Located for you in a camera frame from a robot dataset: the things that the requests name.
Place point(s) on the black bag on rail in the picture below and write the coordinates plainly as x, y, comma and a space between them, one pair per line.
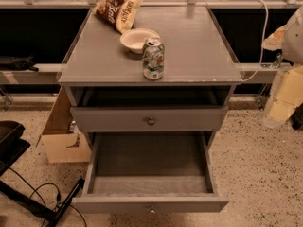
18, 63

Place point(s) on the cardboard box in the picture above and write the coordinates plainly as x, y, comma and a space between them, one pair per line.
63, 142

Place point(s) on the yellow chip bag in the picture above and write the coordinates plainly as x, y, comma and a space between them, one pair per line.
126, 15

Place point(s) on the white paper bowl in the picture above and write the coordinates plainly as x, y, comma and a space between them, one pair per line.
134, 39

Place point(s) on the brown chip bag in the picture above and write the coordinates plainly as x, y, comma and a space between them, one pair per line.
108, 10

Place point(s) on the grey wooden drawer cabinet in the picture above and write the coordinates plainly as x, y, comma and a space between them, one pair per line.
198, 69

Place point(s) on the black stand with cables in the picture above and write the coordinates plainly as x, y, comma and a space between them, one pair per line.
12, 146

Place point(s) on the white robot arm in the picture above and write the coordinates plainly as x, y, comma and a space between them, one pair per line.
286, 94

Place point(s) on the grey open middle drawer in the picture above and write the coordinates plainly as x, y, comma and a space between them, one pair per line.
150, 173

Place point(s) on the green white 7up can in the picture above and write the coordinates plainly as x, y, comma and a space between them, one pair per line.
153, 58

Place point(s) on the grey top drawer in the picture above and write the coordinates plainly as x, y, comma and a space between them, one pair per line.
132, 119

